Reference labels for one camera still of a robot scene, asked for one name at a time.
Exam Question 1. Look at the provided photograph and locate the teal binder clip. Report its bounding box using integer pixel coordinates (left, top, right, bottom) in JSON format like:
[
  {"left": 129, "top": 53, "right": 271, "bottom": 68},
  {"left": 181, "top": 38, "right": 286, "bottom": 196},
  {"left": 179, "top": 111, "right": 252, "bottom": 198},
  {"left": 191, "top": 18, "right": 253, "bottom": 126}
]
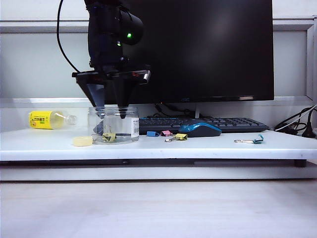
[{"left": 234, "top": 134, "right": 264, "bottom": 144}]

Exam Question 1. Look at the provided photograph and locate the black cable bundle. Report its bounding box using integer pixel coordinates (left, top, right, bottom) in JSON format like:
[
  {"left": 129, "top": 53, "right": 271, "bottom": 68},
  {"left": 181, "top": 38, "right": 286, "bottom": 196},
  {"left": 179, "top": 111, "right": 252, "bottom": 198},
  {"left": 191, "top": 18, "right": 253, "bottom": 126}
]
[{"left": 273, "top": 104, "right": 317, "bottom": 136}]

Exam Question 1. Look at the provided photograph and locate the blue and black mouse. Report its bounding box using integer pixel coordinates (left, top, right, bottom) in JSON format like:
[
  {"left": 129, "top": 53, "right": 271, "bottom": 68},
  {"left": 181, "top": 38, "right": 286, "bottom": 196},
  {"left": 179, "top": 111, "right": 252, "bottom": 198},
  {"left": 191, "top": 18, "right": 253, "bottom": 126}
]
[{"left": 178, "top": 123, "right": 222, "bottom": 138}]

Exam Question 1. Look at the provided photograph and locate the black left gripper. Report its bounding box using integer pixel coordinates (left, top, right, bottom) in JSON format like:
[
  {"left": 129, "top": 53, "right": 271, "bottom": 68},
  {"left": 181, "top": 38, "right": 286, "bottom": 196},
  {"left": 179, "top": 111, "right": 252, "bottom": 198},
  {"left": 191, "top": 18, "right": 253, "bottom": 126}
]
[{"left": 71, "top": 64, "right": 151, "bottom": 135}]

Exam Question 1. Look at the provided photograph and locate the yellow binder clip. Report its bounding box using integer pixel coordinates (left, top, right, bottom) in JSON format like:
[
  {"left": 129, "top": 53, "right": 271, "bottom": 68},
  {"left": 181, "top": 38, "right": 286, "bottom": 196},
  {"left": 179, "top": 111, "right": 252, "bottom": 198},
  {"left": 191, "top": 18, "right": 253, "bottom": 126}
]
[
  {"left": 102, "top": 125, "right": 117, "bottom": 143},
  {"left": 164, "top": 133, "right": 188, "bottom": 143}
]

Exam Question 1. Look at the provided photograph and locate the grey aluminium partition frame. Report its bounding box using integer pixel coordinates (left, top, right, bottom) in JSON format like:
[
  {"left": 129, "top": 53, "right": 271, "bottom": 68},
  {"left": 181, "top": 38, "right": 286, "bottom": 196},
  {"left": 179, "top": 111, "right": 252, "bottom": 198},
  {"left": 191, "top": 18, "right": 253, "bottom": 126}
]
[{"left": 0, "top": 16, "right": 317, "bottom": 109}]

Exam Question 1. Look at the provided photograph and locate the black computer monitor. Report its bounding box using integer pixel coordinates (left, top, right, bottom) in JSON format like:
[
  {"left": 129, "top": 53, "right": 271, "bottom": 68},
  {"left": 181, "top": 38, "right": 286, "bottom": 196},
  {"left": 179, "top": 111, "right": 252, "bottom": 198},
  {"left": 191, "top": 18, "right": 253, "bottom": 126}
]
[{"left": 96, "top": 0, "right": 274, "bottom": 119}]

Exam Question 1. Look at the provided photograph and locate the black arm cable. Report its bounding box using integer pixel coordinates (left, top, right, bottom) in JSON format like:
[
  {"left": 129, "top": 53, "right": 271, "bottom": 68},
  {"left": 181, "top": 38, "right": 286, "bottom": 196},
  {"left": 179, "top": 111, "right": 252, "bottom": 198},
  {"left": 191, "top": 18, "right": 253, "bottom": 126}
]
[{"left": 56, "top": 0, "right": 86, "bottom": 72}]

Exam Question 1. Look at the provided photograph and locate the round transparent plastic jar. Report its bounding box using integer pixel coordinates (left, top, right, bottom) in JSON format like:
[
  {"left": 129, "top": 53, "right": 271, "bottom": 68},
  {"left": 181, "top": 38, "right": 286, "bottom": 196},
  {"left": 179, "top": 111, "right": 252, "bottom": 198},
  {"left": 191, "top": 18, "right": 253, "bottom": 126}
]
[{"left": 87, "top": 106, "right": 140, "bottom": 145}]

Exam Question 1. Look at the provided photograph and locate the white cable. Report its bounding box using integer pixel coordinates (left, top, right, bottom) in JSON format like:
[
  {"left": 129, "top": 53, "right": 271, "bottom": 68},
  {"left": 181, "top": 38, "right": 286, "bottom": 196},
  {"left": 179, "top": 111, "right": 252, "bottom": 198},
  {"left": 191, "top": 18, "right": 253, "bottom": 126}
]
[{"left": 274, "top": 106, "right": 317, "bottom": 131}]

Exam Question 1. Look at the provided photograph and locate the black power plug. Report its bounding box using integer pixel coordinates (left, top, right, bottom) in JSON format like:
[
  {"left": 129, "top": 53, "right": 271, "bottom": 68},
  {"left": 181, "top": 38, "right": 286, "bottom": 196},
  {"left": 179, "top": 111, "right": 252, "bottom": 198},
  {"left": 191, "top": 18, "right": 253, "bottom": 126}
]
[{"left": 301, "top": 109, "right": 317, "bottom": 139}]

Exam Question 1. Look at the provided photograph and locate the pale yellow tape roll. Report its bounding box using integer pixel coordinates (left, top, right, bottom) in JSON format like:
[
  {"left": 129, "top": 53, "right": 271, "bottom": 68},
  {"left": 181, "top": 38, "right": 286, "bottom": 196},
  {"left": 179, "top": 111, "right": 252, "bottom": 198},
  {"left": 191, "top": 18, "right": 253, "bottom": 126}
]
[{"left": 72, "top": 135, "right": 94, "bottom": 147}]

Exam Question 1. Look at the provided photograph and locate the yellow labelled plastic bottle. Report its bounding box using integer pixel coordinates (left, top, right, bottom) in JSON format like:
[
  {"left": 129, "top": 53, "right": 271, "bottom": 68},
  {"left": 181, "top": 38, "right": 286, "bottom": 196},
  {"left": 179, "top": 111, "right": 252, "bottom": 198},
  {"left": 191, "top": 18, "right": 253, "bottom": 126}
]
[{"left": 28, "top": 110, "right": 78, "bottom": 130}]

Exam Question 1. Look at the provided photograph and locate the white raised desk board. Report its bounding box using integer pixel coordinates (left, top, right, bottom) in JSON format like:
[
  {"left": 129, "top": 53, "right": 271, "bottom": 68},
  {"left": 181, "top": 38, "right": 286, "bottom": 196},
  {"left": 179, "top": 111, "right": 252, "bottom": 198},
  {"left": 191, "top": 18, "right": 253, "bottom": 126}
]
[{"left": 0, "top": 127, "right": 317, "bottom": 162}]

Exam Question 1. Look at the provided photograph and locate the black computer keyboard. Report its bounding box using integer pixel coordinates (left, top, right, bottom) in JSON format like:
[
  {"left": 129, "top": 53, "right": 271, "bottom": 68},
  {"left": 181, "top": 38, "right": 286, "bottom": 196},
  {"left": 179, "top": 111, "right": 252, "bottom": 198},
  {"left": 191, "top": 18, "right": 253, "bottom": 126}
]
[{"left": 139, "top": 117, "right": 269, "bottom": 136}]

